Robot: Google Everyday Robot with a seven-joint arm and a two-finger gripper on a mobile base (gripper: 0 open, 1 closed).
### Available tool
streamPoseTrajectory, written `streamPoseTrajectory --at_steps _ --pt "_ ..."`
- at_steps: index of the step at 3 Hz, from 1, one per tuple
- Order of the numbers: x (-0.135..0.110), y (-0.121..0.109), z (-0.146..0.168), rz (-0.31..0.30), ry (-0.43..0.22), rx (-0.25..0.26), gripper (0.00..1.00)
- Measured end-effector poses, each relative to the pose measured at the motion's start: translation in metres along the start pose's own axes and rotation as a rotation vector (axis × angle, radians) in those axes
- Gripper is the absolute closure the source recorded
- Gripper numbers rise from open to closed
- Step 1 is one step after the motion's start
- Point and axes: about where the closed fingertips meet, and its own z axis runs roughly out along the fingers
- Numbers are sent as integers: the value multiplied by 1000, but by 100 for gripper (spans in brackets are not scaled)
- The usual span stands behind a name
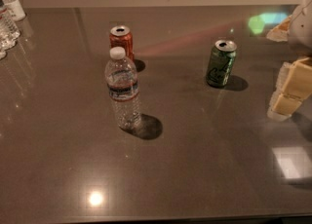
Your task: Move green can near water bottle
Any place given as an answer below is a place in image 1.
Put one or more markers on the green soda can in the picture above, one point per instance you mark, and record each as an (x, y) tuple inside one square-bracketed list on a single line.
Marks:
[(221, 61)]

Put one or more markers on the clear water bottle white cap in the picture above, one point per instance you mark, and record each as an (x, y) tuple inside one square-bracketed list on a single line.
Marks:
[(122, 82)]

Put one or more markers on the white labelled bottle far left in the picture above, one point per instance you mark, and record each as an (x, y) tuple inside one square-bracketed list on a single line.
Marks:
[(15, 9)]

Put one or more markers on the orange soda can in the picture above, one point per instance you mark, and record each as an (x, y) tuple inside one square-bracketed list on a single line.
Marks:
[(121, 36)]

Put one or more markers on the clear water bottle left edge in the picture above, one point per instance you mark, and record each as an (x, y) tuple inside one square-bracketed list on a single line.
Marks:
[(9, 32)]

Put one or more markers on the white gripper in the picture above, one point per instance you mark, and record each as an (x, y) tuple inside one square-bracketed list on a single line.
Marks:
[(302, 28)]

